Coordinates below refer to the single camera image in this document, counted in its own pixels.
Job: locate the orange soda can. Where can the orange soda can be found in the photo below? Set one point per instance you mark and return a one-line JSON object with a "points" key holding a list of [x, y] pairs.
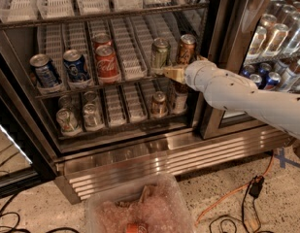
{"points": [[186, 49]]}

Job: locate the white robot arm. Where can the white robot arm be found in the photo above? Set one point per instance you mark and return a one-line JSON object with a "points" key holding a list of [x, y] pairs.
{"points": [[225, 90]]}

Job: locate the green soda can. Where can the green soda can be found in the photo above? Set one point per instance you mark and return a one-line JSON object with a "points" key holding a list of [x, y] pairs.
{"points": [[160, 53]]}

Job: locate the brown can lower shelf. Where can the brown can lower shelf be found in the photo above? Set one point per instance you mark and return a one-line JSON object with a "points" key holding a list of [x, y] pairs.
{"points": [[158, 104]]}

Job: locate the glass fridge door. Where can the glass fridge door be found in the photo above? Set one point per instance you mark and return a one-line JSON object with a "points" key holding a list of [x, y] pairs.
{"points": [[228, 33]]}

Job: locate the red cola can front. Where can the red cola can front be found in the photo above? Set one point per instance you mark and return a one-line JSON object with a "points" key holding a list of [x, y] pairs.
{"points": [[106, 61]]}

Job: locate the red cola can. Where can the red cola can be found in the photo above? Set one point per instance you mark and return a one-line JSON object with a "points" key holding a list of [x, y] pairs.
{"points": [[106, 61], [101, 39]]}

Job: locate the red cola can rear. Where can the red cola can rear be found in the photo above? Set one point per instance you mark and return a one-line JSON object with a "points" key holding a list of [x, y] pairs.
{"points": [[101, 39]]}

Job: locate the silver can rear right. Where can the silver can rear right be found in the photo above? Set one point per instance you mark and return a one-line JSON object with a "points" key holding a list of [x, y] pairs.
{"points": [[91, 97]]}

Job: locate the silver can front right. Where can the silver can front right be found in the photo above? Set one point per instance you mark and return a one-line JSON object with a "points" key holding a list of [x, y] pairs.
{"points": [[91, 116]]}

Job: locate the steel fridge cabinet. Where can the steel fridge cabinet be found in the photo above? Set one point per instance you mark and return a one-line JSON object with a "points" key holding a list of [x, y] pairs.
{"points": [[131, 143]]}

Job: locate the dark blue pepsi can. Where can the dark blue pepsi can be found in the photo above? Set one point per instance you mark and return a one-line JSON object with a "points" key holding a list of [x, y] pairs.
{"points": [[75, 66]]}

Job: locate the silver can rear left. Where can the silver can rear left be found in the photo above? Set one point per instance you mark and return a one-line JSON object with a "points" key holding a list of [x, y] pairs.
{"points": [[65, 102]]}

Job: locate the silver green can front left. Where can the silver green can front left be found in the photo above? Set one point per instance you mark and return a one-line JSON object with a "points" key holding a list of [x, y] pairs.
{"points": [[67, 121]]}

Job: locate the light blue soda can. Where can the light blue soda can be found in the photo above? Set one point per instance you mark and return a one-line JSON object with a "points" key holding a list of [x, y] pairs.
{"points": [[45, 71]]}

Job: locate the red can in bin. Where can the red can in bin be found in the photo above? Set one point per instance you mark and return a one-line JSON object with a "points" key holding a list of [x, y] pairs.
{"points": [[136, 227]]}

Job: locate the brown bottle white cap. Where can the brown bottle white cap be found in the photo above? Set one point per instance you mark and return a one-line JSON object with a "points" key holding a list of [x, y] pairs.
{"points": [[178, 97]]}

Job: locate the clear plastic bin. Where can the clear plastic bin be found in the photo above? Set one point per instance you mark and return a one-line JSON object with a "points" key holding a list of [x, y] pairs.
{"points": [[155, 201]]}

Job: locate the blue tape cross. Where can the blue tape cross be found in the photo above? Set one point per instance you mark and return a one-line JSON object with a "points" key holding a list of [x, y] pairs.
{"points": [[283, 160]]}

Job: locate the black power adapter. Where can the black power adapter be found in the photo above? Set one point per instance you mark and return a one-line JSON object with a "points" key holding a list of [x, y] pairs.
{"points": [[256, 186]]}

